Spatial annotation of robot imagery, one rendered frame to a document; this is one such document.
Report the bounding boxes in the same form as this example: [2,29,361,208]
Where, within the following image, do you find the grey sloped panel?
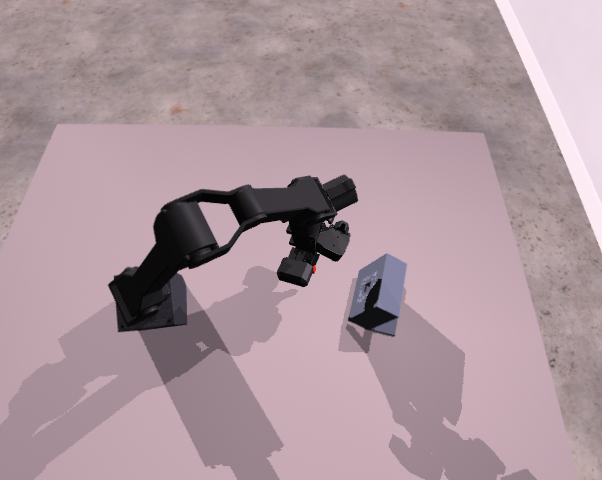
[348,253,407,336]

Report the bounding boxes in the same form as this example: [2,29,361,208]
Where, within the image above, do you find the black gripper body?
[277,222,322,287]

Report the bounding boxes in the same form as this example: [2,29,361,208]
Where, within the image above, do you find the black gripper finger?
[288,247,320,266]

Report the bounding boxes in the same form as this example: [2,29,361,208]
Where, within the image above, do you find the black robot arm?
[108,174,358,327]

